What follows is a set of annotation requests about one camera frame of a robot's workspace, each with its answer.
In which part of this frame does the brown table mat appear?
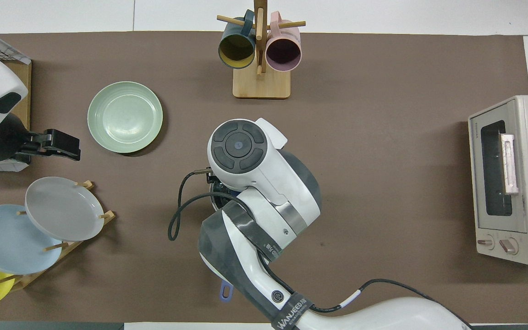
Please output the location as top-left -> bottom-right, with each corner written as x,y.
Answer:
0,31 -> 528,324

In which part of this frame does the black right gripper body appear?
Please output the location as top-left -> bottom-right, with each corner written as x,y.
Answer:
207,167 -> 236,196

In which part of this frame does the wooden plate rack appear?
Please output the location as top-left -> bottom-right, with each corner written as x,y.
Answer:
0,180 -> 116,292

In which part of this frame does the grey plate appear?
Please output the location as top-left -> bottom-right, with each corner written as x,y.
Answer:
25,176 -> 105,242

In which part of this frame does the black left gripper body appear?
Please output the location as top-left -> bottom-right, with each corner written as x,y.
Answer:
22,129 -> 62,159

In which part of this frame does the dark teal mug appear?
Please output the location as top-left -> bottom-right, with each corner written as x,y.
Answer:
218,10 -> 257,69

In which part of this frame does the black wire basket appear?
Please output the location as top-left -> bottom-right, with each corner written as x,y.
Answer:
0,39 -> 29,63

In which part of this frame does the light blue plate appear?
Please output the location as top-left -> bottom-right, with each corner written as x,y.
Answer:
0,204 -> 63,275

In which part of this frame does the black pot blue handle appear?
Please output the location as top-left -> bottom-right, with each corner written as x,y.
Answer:
209,182 -> 235,302

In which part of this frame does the wooden mug tree stand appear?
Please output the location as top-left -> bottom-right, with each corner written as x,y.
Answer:
217,0 -> 306,99

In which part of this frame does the pink mug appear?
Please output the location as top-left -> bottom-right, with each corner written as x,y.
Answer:
265,11 -> 302,72

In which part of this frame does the pale green plate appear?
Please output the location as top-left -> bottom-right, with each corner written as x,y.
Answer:
87,81 -> 164,154

